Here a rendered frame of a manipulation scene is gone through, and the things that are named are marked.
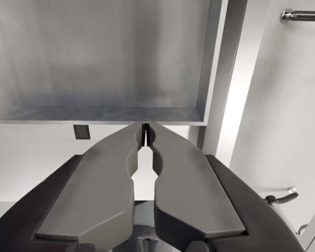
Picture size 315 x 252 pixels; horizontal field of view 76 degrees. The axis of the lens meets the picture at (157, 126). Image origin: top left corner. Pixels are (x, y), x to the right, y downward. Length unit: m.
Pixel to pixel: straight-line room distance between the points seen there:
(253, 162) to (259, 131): 0.25
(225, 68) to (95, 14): 0.12
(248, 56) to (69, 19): 0.17
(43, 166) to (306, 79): 1.34
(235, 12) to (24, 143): 0.25
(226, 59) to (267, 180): 1.58
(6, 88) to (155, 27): 0.16
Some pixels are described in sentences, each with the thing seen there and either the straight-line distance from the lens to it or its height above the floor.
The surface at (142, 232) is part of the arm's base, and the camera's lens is 0.50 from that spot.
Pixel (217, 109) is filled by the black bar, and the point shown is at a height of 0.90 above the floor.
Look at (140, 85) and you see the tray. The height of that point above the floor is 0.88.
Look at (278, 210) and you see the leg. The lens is 1.66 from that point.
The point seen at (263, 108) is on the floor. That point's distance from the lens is 1.36.
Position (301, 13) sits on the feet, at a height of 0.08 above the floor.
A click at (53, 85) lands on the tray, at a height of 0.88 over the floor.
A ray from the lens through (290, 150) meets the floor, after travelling 1.64.
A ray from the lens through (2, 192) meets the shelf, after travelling 0.35.
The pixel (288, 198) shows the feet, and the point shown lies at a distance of 1.79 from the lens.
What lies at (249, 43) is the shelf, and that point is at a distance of 0.22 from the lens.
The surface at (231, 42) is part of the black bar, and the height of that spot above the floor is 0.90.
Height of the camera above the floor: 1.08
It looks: 61 degrees down
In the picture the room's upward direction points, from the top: 175 degrees clockwise
